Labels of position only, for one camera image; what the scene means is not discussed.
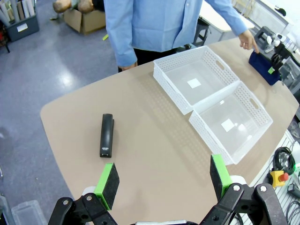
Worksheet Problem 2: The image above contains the brown round bag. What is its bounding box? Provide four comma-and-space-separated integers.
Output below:
77, 0, 95, 14
52, 0, 72, 14

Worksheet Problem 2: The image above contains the brown cardboard box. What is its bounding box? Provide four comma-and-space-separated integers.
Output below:
63, 8, 106, 35

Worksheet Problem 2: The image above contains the person in blue shirt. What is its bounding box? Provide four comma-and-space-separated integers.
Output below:
103, 0, 235, 68

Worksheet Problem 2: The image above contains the white background table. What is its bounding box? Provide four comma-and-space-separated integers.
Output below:
199, 0, 255, 32

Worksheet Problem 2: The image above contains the yellow emergency stop button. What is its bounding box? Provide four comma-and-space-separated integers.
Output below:
269, 170, 290, 188

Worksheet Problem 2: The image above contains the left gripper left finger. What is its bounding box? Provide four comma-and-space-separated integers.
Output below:
48, 163, 120, 225

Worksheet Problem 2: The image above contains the bundle of paper rolls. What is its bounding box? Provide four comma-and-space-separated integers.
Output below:
0, 0, 36, 25

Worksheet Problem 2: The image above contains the white perforated plastic basket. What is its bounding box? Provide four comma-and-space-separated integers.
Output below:
153, 45, 241, 115
188, 81, 274, 165

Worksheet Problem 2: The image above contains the black stool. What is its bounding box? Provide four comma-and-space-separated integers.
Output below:
192, 18, 210, 47

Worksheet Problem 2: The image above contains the coiled black cable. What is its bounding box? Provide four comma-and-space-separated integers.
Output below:
273, 146, 297, 176

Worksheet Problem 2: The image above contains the grey storage bin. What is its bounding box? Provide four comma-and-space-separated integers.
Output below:
6, 14, 40, 42

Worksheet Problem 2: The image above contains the navy blue zipper pouch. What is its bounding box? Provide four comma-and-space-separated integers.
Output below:
248, 50, 282, 86

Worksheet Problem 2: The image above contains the person's right forearm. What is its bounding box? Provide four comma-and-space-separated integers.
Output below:
106, 14, 138, 68

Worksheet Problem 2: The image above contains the clear plastic box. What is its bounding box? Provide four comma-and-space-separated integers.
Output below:
11, 200, 48, 225

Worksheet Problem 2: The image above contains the person's left forearm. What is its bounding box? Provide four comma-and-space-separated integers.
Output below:
224, 0, 249, 36

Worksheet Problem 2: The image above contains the person's right hand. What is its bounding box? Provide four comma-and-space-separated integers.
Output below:
119, 61, 138, 72

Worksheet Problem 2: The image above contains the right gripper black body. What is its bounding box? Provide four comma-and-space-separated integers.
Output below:
271, 53, 285, 71

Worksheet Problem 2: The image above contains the grey black device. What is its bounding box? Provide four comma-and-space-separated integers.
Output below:
254, 26, 274, 53

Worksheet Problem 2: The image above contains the person's left hand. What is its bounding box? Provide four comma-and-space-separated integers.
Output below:
239, 30, 260, 54

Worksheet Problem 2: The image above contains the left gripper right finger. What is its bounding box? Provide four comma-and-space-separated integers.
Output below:
201, 154, 289, 225

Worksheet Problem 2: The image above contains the black stapler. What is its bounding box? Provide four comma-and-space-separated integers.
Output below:
99, 113, 115, 158

